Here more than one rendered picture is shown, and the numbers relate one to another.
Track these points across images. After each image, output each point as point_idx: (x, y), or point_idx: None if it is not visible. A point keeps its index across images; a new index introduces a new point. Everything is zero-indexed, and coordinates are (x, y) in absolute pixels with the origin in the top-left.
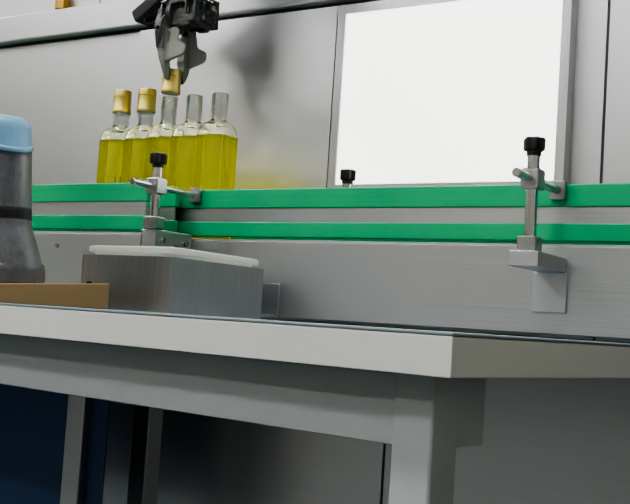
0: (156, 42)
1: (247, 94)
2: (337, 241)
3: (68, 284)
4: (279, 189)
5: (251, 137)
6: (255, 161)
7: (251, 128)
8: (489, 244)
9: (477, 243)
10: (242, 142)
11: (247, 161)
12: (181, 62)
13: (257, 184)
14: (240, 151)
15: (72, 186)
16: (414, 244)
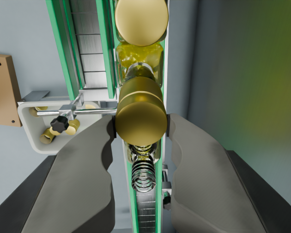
0: (37, 172)
1: (268, 181)
2: (127, 181)
3: None
4: (127, 173)
5: (229, 142)
6: (216, 131)
7: (235, 150)
8: (132, 226)
9: (132, 224)
10: (229, 127)
11: (218, 122)
12: (171, 150)
13: (207, 122)
14: (225, 119)
15: None
16: (129, 207)
